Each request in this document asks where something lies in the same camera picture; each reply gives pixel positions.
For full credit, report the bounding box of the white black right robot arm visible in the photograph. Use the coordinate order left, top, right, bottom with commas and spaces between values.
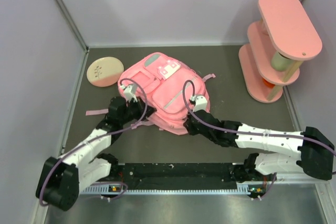
184, 110, 335, 181

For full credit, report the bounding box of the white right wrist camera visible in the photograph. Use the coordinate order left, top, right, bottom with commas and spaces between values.
190, 94, 208, 113

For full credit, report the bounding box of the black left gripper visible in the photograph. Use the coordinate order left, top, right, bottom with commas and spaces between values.
120, 95, 156, 124

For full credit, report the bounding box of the grey slotted cable duct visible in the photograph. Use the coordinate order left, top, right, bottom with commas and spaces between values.
78, 183, 263, 196

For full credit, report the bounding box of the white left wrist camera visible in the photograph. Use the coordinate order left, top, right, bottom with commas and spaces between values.
120, 84, 138, 102

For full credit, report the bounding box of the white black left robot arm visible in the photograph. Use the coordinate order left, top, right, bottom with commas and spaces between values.
35, 96, 156, 211

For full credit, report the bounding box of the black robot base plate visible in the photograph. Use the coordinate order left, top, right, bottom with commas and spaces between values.
89, 162, 280, 190

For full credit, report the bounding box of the orange bowl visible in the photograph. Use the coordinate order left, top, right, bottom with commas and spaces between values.
262, 78, 275, 89

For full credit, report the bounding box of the pink three-tier wooden shelf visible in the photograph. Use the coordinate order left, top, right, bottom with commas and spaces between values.
238, 0, 322, 103

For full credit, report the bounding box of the pale green cup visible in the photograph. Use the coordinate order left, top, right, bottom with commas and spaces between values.
271, 52, 292, 72

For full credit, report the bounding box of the pink student backpack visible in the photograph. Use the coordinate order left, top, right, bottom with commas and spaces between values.
85, 52, 216, 136

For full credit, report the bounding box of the cream and pink plate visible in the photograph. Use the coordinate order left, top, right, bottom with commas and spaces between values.
86, 57, 124, 88

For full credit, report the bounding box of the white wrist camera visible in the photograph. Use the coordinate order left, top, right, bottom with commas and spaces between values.
190, 94, 208, 113
120, 84, 138, 102

